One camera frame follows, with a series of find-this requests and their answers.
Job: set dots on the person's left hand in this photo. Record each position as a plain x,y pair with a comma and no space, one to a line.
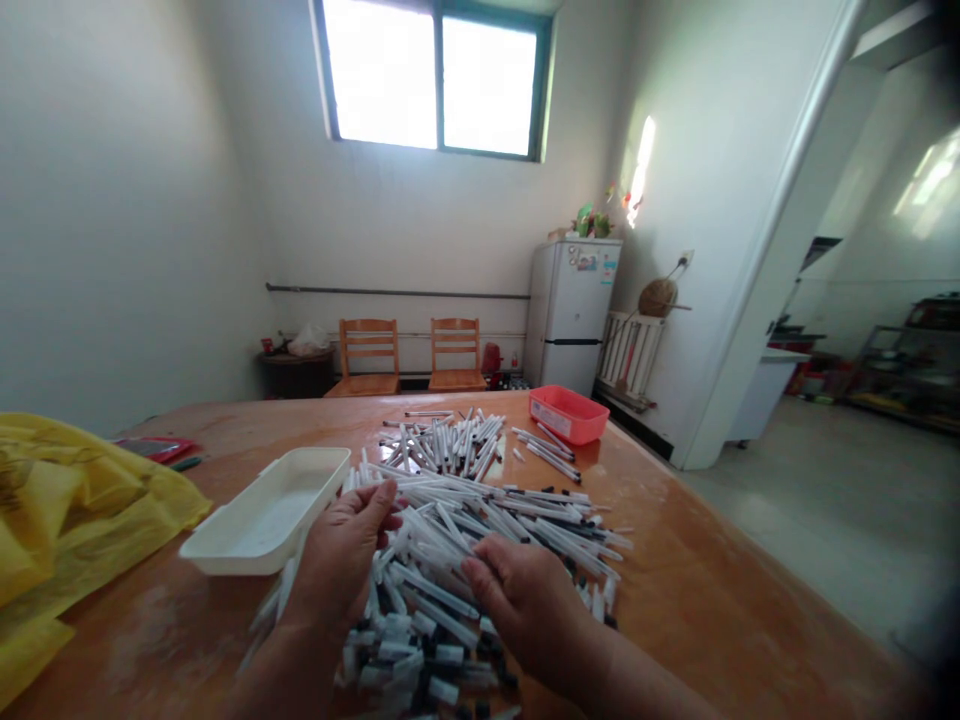
341,536

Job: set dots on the person's right hand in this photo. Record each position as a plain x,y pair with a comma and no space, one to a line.
525,581

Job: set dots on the person's right fingers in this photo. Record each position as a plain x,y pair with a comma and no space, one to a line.
487,568

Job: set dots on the person's left fingers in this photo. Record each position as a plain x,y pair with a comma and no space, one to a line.
385,504

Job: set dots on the pile of white pens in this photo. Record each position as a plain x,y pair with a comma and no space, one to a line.
480,540

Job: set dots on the white plastic tray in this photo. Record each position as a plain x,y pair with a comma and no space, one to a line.
270,510

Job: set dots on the wooden chair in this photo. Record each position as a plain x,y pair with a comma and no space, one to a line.
456,354
366,356

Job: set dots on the dark round side table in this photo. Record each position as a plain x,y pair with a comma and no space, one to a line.
296,371

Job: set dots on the red plastic box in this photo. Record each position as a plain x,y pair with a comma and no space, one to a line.
568,414

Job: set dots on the green pen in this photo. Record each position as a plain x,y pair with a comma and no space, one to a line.
187,461

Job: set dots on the white radiator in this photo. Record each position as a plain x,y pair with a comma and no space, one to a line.
630,356

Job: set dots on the white refrigerator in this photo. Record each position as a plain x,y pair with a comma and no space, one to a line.
574,315

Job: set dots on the yellow plastic bag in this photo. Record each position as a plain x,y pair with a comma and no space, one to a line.
67,525

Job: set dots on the straw hat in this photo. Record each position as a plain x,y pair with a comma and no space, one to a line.
658,298

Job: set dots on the white cabinet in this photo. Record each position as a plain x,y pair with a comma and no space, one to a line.
769,394

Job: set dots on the window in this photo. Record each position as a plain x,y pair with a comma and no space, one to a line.
435,71

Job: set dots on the metal shelf rack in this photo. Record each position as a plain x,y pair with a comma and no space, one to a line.
904,367

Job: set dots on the grey wall pipe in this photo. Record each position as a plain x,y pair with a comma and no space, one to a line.
397,291

